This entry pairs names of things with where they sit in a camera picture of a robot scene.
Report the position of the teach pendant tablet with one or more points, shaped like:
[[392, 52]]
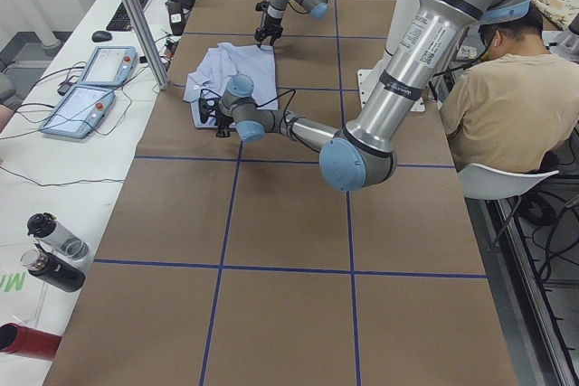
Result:
[[79, 112], [109, 66]]

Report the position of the seated person beige clothes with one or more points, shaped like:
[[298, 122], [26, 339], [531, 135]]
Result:
[[511, 110]]

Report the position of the upper teach pendant tablet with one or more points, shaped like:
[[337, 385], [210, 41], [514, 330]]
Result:
[[109, 66]]

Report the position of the white chair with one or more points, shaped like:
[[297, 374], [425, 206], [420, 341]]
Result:
[[482, 182]]

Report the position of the aluminium frame post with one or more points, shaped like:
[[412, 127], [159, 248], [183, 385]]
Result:
[[146, 41]]

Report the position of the black water bottle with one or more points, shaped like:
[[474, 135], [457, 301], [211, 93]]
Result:
[[52, 270]]

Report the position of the red cylinder bottle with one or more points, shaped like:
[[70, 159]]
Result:
[[27, 342]]

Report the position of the black computer mouse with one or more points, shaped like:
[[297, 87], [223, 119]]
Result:
[[101, 36]]

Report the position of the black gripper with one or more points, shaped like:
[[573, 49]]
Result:
[[223, 126], [270, 24]]

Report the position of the lower teach pendant tablet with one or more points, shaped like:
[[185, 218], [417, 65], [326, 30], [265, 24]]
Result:
[[79, 112]]

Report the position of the clear water bottle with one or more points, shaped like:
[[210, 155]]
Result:
[[44, 227]]

